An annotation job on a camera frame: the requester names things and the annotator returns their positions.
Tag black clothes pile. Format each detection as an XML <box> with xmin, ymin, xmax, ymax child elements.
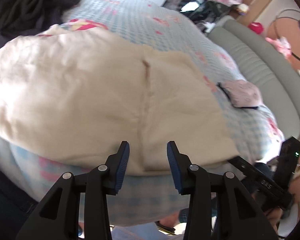
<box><xmin>0</xmin><ymin>0</ymin><xmax>81</xmax><ymax>48</ymax></box>

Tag operator right hand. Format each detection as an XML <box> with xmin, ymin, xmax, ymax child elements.
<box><xmin>264</xmin><ymin>207</ymin><xmax>283</xmax><ymax>233</ymax></box>

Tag grey padded headboard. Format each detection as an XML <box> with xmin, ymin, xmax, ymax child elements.
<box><xmin>208</xmin><ymin>16</ymin><xmax>300</xmax><ymax>140</ymax></box>

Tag pink folded garment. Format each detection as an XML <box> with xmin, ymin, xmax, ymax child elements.
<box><xmin>217</xmin><ymin>80</ymin><xmax>263</xmax><ymax>109</ymax></box>

